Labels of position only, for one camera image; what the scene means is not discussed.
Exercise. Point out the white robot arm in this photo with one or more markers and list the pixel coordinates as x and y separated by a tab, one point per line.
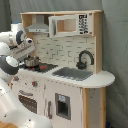
13	45

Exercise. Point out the wooden toy kitchen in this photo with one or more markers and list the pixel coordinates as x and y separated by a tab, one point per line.
83	52

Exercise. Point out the grey toy sink basin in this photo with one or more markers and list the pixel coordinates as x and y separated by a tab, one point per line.
72	73

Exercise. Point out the black toy stovetop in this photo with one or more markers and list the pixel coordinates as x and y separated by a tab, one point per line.
41	67

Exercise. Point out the silver toy pot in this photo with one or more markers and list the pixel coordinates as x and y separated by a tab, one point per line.
32	61

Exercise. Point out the red right stove knob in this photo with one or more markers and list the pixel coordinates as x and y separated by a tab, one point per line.
34	83

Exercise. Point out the red stove knob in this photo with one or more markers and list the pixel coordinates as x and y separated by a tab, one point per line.
34	83
16	78

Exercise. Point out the grey ice dispenser panel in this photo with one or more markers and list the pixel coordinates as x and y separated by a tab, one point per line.
63	107

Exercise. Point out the white cupboard door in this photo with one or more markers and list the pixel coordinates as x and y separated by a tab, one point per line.
75	96

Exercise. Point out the white microwave door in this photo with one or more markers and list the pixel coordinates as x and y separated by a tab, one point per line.
70	25

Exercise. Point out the grey range hood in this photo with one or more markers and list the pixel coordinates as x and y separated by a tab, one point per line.
39	24

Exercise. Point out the toy oven door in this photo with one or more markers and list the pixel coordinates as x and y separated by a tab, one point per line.
29	100

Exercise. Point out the red left stove knob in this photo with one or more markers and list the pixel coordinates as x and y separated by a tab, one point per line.
16	78

